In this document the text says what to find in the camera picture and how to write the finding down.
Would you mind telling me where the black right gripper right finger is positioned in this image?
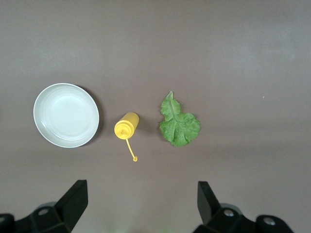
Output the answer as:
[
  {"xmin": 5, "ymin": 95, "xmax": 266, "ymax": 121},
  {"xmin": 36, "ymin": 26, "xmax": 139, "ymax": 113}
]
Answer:
[{"xmin": 194, "ymin": 181, "xmax": 296, "ymax": 233}]

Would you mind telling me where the white plate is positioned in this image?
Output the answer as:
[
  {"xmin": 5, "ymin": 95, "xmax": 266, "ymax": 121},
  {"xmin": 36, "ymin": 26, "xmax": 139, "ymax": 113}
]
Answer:
[{"xmin": 33, "ymin": 83, "xmax": 100, "ymax": 149}]

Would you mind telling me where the green lettuce leaf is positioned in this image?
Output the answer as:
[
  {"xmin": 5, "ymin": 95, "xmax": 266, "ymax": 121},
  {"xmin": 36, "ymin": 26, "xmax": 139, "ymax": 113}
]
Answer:
[{"xmin": 159, "ymin": 91, "xmax": 202, "ymax": 148}]

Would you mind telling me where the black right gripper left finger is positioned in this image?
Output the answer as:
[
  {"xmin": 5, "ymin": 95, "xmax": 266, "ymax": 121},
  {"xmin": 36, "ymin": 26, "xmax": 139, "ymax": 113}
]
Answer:
[{"xmin": 0, "ymin": 179, "xmax": 88, "ymax": 233}]

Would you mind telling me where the yellow squeeze bottle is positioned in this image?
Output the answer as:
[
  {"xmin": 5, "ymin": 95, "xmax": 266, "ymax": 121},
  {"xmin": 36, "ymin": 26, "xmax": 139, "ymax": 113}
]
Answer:
[{"xmin": 114, "ymin": 111, "xmax": 140, "ymax": 163}]

